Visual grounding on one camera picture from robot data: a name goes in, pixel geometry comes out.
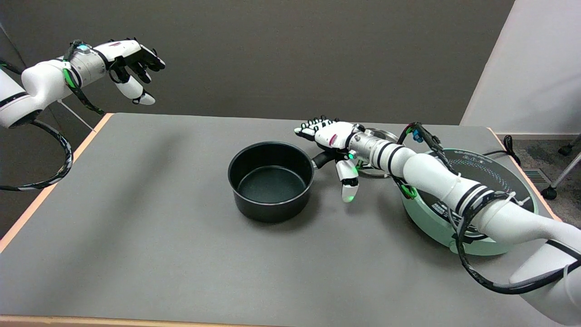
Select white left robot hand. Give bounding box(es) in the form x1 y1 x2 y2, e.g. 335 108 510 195
104 38 166 106

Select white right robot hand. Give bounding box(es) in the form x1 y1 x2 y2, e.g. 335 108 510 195
294 116 364 203

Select black pot with handle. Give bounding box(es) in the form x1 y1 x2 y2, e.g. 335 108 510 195
227 141 339 223

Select glass lid with black knob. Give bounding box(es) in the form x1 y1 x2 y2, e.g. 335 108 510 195
358 128 401 178

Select green round induction cooker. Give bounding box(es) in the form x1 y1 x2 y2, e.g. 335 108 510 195
401 148 539 256

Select floor vent grille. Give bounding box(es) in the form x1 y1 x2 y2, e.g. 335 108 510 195
522 168 552 185

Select stand leg with caster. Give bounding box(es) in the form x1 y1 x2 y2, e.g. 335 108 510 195
541 134 581 201

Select thin black green wrist cable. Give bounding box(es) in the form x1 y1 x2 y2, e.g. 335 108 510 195
61 40 106 115

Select thick black looped arm cable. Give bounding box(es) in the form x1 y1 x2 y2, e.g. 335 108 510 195
0 119 74 191

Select black cooker power cord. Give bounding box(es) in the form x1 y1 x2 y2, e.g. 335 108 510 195
483 135 522 166

